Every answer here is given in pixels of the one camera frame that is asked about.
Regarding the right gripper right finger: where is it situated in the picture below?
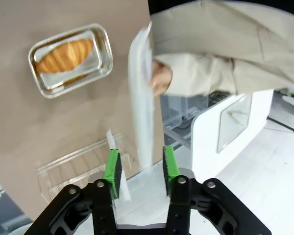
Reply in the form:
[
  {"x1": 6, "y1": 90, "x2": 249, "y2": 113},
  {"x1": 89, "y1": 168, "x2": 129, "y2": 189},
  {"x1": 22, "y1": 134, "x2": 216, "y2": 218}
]
[{"x1": 162, "y1": 144, "x2": 273, "y2": 235}]

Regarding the person in beige jacket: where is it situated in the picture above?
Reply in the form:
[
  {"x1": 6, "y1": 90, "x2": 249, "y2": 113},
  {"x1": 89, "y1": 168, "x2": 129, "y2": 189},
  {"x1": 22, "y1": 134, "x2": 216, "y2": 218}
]
[{"x1": 149, "y1": 0, "x2": 294, "y2": 96}]

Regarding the person's left hand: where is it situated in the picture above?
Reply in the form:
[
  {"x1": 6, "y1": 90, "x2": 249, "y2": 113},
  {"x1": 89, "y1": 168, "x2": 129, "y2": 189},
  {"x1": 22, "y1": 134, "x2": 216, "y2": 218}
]
[{"x1": 150, "y1": 60, "x2": 173, "y2": 97}]

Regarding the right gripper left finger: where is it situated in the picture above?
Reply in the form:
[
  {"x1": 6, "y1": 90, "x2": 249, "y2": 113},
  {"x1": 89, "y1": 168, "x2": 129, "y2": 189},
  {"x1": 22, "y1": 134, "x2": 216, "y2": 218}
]
[{"x1": 24, "y1": 148, "x2": 123, "y2": 235}]

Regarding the person's left forearm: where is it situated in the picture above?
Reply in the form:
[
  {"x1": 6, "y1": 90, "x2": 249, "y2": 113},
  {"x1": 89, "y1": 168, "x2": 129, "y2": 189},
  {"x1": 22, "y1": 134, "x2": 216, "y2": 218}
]
[{"x1": 153, "y1": 53, "x2": 236, "y2": 96}]

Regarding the steel wire rack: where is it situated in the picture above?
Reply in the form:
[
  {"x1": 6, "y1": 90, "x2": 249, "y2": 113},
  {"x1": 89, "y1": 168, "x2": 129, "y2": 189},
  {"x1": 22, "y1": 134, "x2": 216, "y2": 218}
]
[{"x1": 36, "y1": 133, "x2": 138, "y2": 204}]

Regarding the rectangular stainless steel container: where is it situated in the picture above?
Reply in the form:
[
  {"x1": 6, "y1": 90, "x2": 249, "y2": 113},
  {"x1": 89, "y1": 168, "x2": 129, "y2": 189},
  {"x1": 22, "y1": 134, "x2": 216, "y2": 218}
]
[{"x1": 28, "y1": 23, "x2": 114, "y2": 99}]

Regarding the clear plastic storage crate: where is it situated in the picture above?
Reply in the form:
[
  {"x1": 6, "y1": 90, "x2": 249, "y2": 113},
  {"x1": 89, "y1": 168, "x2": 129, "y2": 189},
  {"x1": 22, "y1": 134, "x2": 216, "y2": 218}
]
[{"x1": 160, "y1": 94, "x2": 209, "y2": 128}]

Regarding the golden croissant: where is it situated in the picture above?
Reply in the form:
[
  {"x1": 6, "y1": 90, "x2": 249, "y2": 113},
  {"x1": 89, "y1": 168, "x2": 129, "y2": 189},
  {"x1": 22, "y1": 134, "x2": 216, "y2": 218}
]
[{"x1": 36, "y1": 39, "x2": 95, "y2": 74}]

